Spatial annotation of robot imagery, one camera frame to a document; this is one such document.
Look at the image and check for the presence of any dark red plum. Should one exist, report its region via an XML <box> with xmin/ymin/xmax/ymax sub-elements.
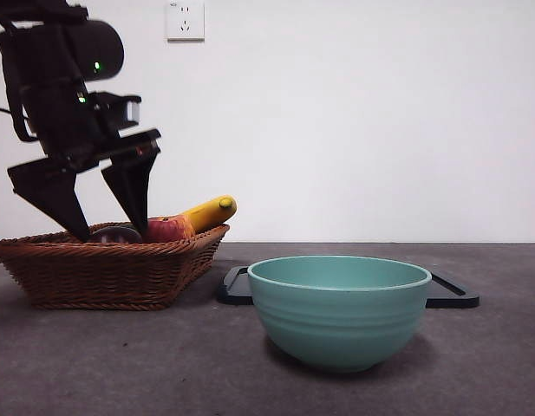
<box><xmin>90</xmin><ymin>224</ymin><xmax>143</xmax><ymax>244</ymax></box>

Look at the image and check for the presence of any teal ribbed bowl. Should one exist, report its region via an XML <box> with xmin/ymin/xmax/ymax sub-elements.
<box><xmin>247</xmin><ymin>255</ymin><xmax>433</xmax><ymax>374</ymax></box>

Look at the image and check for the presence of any red yellow apple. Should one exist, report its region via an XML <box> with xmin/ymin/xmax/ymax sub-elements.
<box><xmin>143</xmin><ymin>216</ymin><xmax>195</xmax><ymax>244</ymax></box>

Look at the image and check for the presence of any yellow banana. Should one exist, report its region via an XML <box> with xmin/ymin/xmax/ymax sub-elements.
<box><xmin>179</xmin><ymin>194</ymin><xmax>238</xmax><ymax>235</ymax></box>

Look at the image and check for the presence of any brown wicker basket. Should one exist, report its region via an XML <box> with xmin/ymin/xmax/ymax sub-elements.
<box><xmin>0</xmin><ymin>223</ymin><xmax>232</xmax><ymax>311</ymax></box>

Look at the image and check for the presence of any black rectangular tray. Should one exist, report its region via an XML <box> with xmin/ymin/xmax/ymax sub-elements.
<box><xmin>218</xmin><ymin>265</ymin><xmax>480</xmax><ymax>309</ymax></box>

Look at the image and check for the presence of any black cable loop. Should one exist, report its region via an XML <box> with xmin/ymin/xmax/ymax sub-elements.
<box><xmin>9</xmin><ymin>85</ymin><xmax>38</xmax><ymax>143</ymax></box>

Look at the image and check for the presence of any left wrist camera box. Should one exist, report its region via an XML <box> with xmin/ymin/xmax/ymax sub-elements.
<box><xmin>88</xmin><ymin>91</ymin><xmax>142</xmax><ymax>131</ymax></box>

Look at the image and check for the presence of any white wall socket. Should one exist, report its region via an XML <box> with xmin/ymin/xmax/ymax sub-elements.
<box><xmin>166</xmin><ymin>1</ymin><xmax>206</xmax><ymax>43</ymax></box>

